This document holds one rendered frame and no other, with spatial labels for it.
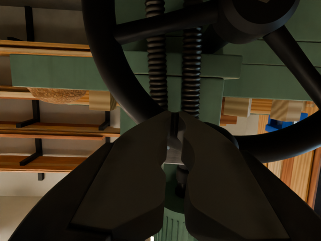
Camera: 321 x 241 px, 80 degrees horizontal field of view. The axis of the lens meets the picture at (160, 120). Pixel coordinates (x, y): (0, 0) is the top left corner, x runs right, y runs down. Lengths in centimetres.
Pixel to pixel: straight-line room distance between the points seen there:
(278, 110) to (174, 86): 25
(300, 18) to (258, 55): 9
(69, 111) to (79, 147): 56
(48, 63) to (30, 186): 337
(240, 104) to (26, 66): 41
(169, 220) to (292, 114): 38
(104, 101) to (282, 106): 35
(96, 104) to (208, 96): 22
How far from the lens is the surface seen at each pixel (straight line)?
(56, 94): 44
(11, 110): 346
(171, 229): 58
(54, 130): 273
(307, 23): 44
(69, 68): 40
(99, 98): 40
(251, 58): 39
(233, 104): 40
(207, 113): 27
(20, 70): 45
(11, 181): 384
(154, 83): 24
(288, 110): 44
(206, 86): 27
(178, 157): 30
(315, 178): 207
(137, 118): 18
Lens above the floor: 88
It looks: 11 degrees up
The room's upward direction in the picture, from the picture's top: 177 degrees counter-clockwise
